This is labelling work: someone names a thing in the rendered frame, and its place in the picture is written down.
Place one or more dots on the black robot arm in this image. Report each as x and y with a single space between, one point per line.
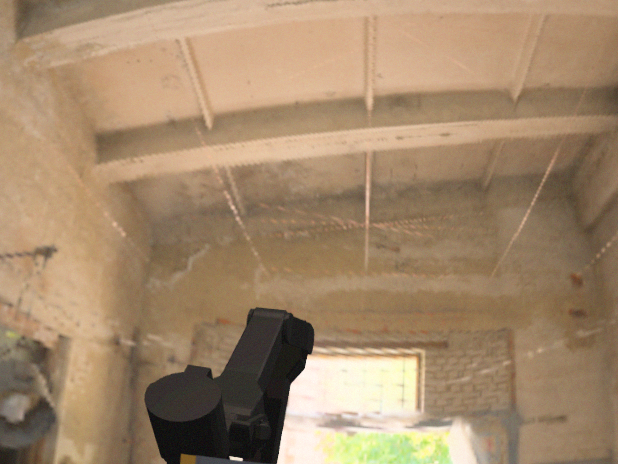
240 413

